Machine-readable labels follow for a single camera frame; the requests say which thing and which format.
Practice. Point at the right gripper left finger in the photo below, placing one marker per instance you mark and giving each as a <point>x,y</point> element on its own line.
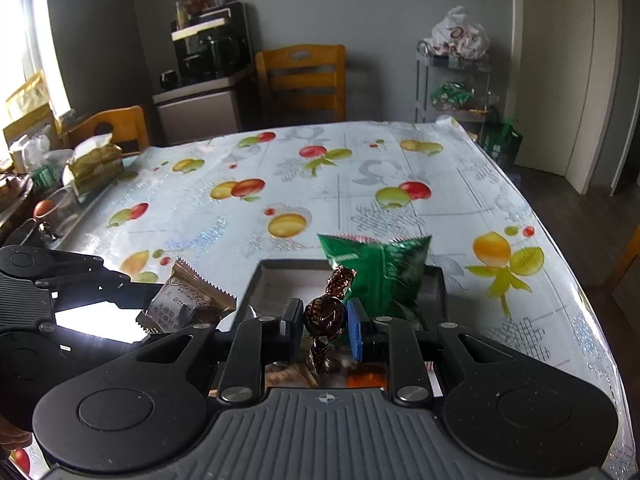
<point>291,329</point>

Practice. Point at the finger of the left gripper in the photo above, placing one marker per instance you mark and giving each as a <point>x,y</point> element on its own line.
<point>128,296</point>
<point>115,277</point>

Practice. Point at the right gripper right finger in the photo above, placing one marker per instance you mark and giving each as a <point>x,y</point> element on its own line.
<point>359,330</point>

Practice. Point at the brown foil candy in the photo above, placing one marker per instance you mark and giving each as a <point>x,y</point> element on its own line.
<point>325,317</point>

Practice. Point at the green chips bag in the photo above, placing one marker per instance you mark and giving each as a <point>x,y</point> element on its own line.
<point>388,274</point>

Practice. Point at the brown cake packet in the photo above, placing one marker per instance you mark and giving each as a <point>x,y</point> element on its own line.
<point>185,299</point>

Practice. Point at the orange snack packet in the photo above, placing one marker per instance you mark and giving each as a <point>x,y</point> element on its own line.
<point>366,377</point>

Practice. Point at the light orange bread packet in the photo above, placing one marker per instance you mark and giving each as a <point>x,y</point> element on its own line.
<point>294,375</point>

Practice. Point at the person's right hand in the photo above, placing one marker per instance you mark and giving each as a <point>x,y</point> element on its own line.
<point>12,438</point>

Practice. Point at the white cardboard box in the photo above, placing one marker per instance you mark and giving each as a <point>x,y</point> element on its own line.
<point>406,353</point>

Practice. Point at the glass jar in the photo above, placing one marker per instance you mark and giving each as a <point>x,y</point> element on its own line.
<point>63,217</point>

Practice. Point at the orange fruit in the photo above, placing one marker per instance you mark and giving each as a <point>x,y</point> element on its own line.
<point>43,208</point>

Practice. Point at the green tissue pack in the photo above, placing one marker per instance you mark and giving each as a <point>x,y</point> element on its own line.
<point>95,162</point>

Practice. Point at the fruit pattern tablecloth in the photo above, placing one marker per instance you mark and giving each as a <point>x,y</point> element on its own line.
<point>527,387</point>

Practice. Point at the wooden chair left side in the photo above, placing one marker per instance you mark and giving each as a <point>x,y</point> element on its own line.
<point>126,125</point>

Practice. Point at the wooden chair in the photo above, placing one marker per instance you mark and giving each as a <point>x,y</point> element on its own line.
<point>303,79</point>
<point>126,125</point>

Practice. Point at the grey cabinet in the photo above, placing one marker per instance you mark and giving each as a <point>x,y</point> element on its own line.
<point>198,116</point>

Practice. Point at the wooden chair far side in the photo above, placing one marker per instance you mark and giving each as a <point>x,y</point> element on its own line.
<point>303,79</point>

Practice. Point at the green candies on shelf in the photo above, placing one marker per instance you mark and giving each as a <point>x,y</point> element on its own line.
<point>452,95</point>

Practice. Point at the metal shelf cart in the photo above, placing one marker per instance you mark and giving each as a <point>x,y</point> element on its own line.
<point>434,70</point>

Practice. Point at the black coffee machine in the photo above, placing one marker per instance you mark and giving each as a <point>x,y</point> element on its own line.
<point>211,44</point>

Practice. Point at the white plastic bag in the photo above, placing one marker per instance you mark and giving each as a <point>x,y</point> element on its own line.
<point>456,35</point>

